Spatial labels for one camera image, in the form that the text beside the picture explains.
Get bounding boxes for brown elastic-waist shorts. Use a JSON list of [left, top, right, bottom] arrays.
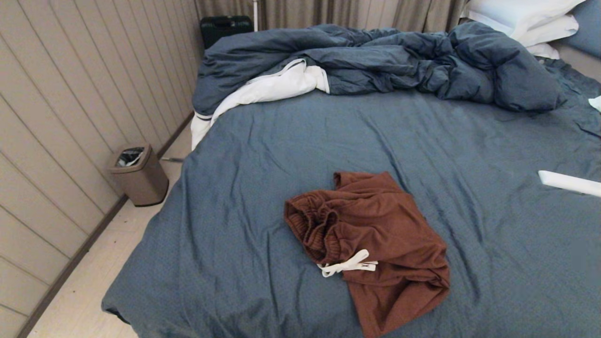
[[284, 171, 450, 338]]

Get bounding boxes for white duvet lining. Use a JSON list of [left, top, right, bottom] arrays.
[[190, 59, 330, 151]]

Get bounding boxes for blue bed sheet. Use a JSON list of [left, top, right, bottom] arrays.
[[100, 59, 601, 338]]

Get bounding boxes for crumpled blue duvet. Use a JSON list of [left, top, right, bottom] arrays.
[[193, 22, 567, 116]]

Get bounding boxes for black suitcase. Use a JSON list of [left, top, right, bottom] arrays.
[[200, 16, 253, 50]]

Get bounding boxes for beige curtain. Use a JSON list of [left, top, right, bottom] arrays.
[[195, 0, 470, 32]]

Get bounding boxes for brown square trash bin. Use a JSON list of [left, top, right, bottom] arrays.
[[108, 144, 170, 207]]

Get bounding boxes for bin liner bag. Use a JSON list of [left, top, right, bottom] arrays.
[[116, 147, 144, 168]]

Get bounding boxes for large white pillow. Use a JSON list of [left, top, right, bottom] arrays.
[[462, 0, 586, 40]]

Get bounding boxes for white flat box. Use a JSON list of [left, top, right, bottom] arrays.
[[538, 170, 601, 198]]

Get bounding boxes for blue pillow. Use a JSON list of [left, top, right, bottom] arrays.
[[561, 0, 601, 59]]

